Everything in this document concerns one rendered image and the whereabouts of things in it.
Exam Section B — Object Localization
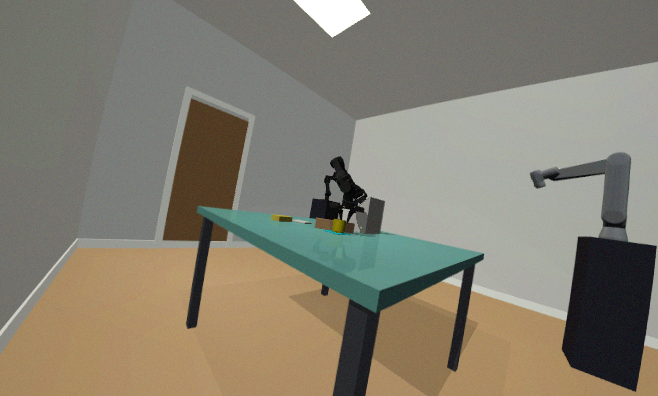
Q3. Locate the yellow rectangular block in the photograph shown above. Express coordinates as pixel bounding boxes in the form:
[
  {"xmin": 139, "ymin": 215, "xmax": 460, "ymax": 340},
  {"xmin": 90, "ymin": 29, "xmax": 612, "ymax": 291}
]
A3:
[{"xmin": 271, "ymin": 214, "xmax": 292, "ymax": 222}]

